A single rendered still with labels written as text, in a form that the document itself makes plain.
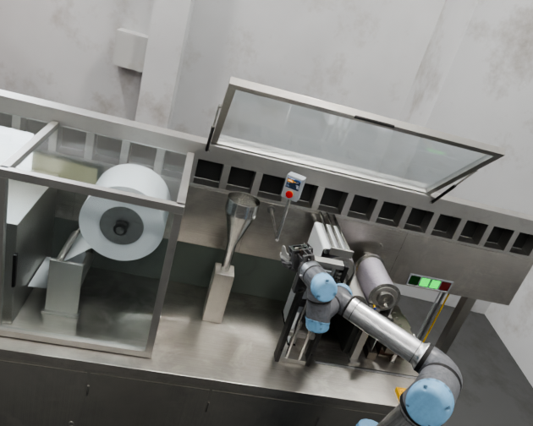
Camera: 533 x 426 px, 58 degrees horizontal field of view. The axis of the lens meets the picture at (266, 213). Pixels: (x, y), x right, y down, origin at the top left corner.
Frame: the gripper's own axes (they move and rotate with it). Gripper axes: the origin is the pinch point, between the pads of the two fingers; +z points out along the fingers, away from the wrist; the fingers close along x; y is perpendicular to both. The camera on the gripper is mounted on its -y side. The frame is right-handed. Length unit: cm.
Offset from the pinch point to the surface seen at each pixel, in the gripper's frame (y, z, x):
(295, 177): 22.7, 22.3, -9.4
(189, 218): -3, 66, 30
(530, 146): -11, 188, -272
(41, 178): 33, 13, 81
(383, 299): -37, 21, -49
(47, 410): -66, 29, 97
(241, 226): 1.5, 33.5, 11.3
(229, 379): -56, 12, 24
